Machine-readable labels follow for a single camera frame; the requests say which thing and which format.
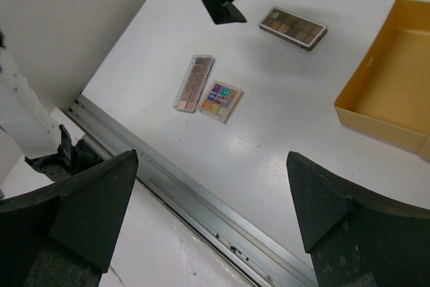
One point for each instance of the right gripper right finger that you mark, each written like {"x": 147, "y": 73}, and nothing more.
{"x": 355, "y": 236}

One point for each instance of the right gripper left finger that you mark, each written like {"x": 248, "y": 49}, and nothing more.
{"x": 65, "y": 234}

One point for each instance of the brown eyeshadow palette horizontal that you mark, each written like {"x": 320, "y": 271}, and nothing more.
{"x": 293, "y": 28}

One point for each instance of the nude eyeshadow palette vertical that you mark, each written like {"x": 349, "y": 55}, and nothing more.
{"x": 193, "y": 83}

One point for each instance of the colourful square eyeshadow palette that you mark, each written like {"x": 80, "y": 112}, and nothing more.
{"x": 219, "y": 101}

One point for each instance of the yellow bottom drawer unit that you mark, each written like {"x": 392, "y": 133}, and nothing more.
{"x": 387, "y": 97}

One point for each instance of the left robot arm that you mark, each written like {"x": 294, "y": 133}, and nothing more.
{"x": 46, "y": 144}

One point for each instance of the aluminium front rail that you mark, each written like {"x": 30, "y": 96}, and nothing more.
{"x": 250, "y": 251}

